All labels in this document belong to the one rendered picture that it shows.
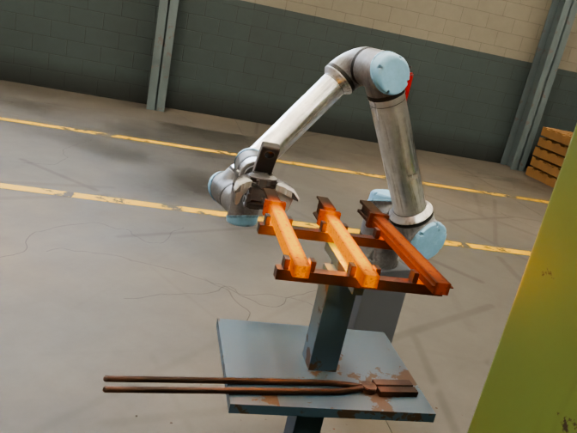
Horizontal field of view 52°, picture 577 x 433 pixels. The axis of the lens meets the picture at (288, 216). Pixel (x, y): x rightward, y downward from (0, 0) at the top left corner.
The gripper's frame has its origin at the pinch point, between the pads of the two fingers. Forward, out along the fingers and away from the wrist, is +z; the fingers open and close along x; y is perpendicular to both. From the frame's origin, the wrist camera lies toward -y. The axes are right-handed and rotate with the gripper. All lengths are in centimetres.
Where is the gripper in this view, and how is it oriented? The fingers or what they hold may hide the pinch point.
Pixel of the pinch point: (268, 192)
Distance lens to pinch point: 137.8
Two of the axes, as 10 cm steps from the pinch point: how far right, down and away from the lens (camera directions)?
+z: 1.7, 3.4, -9.2
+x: -9.7, -1.3, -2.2
